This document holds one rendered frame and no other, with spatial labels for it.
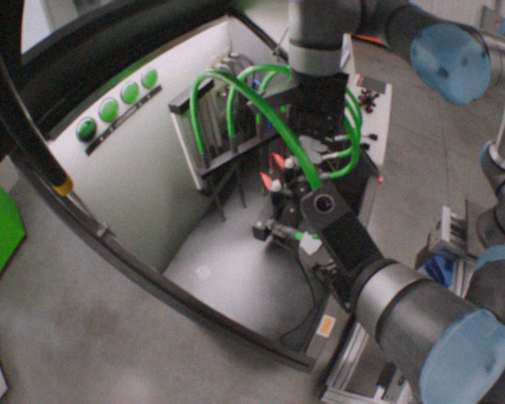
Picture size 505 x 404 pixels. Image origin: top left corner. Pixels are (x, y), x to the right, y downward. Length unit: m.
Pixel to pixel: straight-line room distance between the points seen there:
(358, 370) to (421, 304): 1.27
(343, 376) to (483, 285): 1.16
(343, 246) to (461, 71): 0.21
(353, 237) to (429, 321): 0.13
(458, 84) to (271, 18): 0.62
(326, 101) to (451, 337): 0.33
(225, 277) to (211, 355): 0.90
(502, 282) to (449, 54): 0.24
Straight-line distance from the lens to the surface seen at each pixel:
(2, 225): 2.96
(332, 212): 0.27
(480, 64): 0.25
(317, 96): 0.39
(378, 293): 0.22
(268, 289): 0.78
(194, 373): 1.66
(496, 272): 0.33
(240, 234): 0.86
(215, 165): 0.69
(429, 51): 0.24
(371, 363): 1.48
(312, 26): 0.32
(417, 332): 0.19
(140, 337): 1.81
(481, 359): 0.17
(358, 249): 0.27
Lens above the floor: 1.59
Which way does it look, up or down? 55 degrees down
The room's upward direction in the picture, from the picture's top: 7 degrees counter-clockwise
